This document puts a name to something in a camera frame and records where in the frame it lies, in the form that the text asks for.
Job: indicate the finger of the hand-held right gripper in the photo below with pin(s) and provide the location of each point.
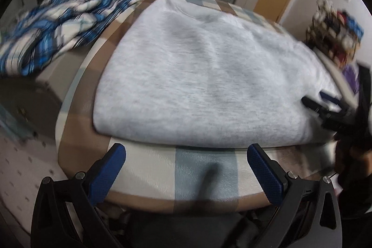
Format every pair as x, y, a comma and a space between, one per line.
330, 98
314, 106

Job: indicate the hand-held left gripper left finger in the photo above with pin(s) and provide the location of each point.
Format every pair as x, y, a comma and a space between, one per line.
107, 175

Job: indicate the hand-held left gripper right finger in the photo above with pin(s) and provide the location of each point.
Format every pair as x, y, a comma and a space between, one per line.
266, 175

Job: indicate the grey sweatshirt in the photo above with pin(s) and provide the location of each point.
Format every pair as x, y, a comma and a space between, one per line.
203, 76

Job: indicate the person's right hand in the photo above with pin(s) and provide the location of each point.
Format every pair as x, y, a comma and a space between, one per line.
359, 153

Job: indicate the purple cloth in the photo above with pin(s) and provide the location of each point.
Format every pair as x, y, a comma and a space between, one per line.
350, 78

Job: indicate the beige blue checked blanket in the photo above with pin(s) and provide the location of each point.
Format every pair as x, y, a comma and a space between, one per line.
203, 172

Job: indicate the wooden shelf rack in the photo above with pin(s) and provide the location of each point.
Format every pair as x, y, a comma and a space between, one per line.
334, 33

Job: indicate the white perforated board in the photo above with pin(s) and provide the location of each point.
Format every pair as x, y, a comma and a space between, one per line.
23, 178

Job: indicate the blue plaid shirt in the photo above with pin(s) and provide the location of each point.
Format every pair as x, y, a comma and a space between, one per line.
58, 30

